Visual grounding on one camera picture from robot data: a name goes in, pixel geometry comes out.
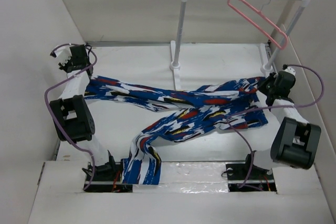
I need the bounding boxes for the blue patterned trousers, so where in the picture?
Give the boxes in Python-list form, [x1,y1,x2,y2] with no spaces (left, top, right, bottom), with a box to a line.
[85,76,268,185]

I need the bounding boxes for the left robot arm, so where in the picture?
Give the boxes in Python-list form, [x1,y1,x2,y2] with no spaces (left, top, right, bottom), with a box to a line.
[46,43,118,182]

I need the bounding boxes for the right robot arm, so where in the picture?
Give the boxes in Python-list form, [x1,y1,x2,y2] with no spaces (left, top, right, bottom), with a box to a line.
[243,67,321,179]

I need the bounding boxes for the pink clothes hanger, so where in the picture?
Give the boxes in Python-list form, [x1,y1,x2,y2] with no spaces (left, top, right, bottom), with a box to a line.
[227,0,289,50]

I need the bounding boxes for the white metal clothes rack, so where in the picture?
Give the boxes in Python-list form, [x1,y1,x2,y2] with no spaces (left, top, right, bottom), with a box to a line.
[170,0,311,90]

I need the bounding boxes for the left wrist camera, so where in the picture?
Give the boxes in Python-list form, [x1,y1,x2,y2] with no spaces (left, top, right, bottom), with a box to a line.
[50,44,72,67]

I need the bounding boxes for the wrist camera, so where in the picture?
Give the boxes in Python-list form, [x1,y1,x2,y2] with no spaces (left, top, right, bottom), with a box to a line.
[282,65,296,76]
[50,44,72,67]

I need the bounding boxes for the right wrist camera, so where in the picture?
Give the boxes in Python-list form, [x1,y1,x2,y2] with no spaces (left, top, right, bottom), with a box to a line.
[282,65,296,76]

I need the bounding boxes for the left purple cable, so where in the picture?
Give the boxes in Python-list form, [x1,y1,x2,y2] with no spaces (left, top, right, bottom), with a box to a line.
[44,43,100,190]

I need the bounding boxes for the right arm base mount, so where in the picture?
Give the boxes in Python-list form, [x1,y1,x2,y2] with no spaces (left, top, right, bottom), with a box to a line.
[221,154,277,192]

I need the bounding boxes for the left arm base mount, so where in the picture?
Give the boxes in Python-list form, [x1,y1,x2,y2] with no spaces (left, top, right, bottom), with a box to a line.
[82,163,133,193]

